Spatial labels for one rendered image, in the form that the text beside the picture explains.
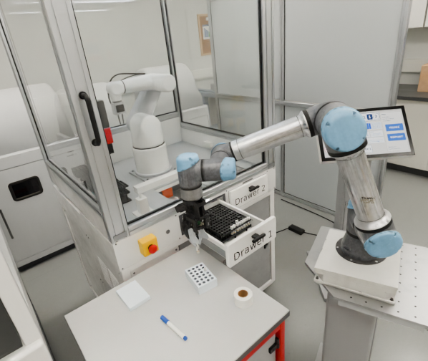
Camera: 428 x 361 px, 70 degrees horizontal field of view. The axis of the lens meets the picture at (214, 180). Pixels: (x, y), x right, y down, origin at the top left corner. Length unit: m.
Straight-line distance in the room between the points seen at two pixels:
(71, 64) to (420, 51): 4.12
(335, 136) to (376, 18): 1.80
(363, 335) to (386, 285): 0.37
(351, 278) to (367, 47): 1.84
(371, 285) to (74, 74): 1.24
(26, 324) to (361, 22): 2.60
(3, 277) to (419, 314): 1.28
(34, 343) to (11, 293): 0.19
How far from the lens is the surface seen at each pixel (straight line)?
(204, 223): 1.09
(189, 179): 1.00
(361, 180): 1.03
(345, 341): 1.64
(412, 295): 1.38
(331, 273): 1.29
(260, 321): 1.18
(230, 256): 1.26
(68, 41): 1.14
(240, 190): 1.65
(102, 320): 1.31
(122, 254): 1.38
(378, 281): 1.28
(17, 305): 1.06
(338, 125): 0.93
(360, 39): 2.71
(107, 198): 1.25
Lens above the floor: 1.67
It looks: 25 degrees down
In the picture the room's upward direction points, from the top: 6 degrees counter-clockwise
